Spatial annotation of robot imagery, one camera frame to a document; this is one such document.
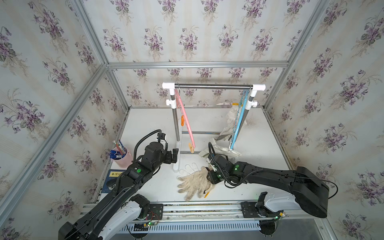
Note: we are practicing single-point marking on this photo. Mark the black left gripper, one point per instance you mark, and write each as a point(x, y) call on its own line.
point(174, 156)

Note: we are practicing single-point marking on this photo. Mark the beige knit glove red cuff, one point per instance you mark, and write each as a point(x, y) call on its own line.
point(196, 183)

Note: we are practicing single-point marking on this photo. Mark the white and steel drying rack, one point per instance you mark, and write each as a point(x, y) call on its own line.
point(206, 121)

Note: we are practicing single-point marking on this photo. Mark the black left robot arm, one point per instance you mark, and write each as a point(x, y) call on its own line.
point(123, 204)

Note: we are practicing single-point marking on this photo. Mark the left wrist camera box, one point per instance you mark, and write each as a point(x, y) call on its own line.
point(161, 137)

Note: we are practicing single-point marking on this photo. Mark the pink wavy hanger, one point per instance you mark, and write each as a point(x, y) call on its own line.
point(180, 105)

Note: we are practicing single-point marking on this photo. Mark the small circuit board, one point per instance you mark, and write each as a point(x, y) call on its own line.
point(144, 227)

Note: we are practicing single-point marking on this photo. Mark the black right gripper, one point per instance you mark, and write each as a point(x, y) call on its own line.
point(211, 178)

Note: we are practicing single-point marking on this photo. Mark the blue wavy hanger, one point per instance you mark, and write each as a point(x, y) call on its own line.
point(239, 118)

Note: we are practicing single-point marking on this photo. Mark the pink pen cup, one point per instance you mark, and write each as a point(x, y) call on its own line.
point(125, 161)

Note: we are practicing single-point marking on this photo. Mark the blue book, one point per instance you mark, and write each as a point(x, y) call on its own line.
point(110, 180)

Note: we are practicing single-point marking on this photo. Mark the white knit glove yellow cuff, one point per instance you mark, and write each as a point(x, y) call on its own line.
point(233, 115)

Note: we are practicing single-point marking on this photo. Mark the yellow clothes peg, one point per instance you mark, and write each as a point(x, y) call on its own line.
point(192, 149)

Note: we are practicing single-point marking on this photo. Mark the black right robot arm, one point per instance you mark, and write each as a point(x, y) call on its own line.
point(310, 192)

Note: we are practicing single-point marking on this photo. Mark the white glove with grey strap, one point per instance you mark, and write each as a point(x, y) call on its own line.
point(232, 154)

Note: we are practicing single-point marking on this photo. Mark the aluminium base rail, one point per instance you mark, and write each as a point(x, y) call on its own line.
point(201, 211)

